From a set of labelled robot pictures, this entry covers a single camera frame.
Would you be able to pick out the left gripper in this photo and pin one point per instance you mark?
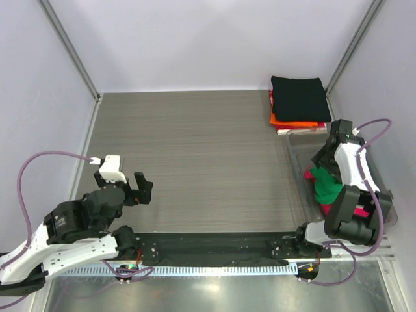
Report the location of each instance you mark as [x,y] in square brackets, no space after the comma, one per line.
[142,195]

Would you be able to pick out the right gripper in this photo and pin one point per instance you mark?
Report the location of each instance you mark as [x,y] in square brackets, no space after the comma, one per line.
[320,160]

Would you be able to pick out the green t shirt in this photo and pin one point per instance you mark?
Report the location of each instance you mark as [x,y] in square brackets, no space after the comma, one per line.
[326,185]

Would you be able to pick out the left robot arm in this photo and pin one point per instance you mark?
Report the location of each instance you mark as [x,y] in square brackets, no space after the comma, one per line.
[73,234]

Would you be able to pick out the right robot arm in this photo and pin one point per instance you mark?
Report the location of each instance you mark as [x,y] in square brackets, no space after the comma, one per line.
[358,208]

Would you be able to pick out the pink t shirt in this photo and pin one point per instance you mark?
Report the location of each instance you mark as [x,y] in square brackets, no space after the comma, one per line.
[328,201]

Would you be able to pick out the clear plastic bin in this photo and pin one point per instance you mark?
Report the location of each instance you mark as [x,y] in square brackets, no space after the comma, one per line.
[303,146]

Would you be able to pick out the orange folded t shirt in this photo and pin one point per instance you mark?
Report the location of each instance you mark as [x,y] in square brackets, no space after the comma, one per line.
[295,124]

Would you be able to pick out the black folded t shirt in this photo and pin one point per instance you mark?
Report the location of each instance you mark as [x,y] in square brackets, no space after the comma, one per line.
[299,100]

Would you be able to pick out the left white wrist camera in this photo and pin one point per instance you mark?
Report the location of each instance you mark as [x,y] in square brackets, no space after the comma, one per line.
[110,169]

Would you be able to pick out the white slotted cable duct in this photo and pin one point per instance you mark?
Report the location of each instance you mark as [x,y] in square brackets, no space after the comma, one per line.
[168,271]

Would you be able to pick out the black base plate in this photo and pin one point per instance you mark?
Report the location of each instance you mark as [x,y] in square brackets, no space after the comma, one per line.
[250,249]

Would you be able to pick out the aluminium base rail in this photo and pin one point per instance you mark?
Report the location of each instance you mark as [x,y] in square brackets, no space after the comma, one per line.
[383,252]

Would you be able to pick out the right aluminium frame post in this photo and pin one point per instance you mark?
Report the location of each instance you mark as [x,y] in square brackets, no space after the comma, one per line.
[364,25]

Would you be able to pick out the aluminium frame post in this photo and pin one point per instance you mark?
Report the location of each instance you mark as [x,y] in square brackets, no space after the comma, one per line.
[62,35]
[364,25]

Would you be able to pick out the left aluminium frame post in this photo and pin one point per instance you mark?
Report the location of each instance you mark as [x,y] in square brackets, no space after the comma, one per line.
[62,35]

